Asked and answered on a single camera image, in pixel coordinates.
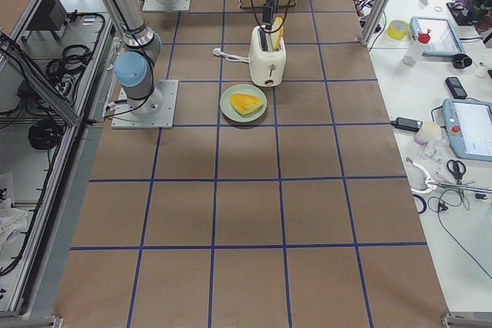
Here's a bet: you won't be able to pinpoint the white two-slot toaster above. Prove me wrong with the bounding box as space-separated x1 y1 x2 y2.
248 26 286 87

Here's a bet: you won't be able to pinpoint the toast slice in toaster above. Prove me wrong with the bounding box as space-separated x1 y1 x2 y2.
270 17 284 51

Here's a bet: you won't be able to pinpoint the orange bread on plate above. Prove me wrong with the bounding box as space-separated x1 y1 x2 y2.
229 94 264 116

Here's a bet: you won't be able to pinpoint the light green plate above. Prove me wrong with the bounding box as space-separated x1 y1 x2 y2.
219 84 268 122

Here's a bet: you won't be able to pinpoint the yellow tape roll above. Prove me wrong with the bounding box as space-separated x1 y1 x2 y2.
386 19 409 41

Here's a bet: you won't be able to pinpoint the clear bottle red cap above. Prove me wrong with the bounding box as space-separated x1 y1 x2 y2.
402 31 431 66

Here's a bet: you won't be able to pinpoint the black power adapter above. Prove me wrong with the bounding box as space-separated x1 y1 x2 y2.
391 117 423 133

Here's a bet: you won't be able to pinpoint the blue teach pendant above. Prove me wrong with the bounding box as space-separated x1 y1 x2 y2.
442 98 491 162
410 16 465 57

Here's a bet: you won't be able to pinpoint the black scissors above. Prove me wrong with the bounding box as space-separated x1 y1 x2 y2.
446 159 467 184

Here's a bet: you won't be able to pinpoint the white toaster power cord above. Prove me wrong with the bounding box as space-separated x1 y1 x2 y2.
212 47 251 64

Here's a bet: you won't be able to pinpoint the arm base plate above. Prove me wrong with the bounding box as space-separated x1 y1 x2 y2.
143 0 191 13
109 79 178 129

